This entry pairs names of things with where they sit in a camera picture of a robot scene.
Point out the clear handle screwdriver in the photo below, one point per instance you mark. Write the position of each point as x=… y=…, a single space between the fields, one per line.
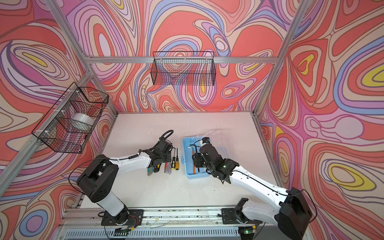
x=168 y=168

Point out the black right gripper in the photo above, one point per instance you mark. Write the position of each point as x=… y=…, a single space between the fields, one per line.
x=197 y=159

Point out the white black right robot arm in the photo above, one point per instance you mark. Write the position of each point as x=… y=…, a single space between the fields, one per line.
x=286 y=209

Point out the black wire basket left wall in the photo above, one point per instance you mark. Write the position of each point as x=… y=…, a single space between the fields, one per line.
x=57 y=133

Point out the small yellow black screwdriver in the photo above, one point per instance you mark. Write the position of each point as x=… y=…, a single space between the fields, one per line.
x=174 y=159

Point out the yellow black pliers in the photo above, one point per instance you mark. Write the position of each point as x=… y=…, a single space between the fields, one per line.
x=156 y=168

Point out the grey tape roll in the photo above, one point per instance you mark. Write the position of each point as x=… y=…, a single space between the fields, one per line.
x=82 y=122

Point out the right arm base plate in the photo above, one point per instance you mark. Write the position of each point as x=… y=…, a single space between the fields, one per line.
x=230 y=216

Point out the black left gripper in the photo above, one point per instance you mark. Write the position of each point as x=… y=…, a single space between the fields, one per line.
x=169 y=157

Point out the blue plastic tool box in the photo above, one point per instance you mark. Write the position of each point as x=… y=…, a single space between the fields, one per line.
x=186 y=159

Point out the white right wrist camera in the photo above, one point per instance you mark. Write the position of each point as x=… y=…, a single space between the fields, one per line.
x=205 y=140

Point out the clear plastic box lid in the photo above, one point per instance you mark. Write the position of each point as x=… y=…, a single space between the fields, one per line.
x=223 y=142

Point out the teal utility knife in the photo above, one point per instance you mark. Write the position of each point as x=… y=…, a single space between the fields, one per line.
x=150 y=171

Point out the black wire basket wall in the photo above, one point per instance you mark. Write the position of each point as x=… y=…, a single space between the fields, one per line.
x=183 y=68
x=57 y=133

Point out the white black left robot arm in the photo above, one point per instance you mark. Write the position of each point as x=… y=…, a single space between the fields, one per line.
x=97 y=180

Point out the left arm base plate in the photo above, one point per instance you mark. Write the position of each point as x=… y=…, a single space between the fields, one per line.
x=130 y=218

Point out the black wire basket back wall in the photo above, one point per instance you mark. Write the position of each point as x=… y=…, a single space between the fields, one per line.
x=183 y=68

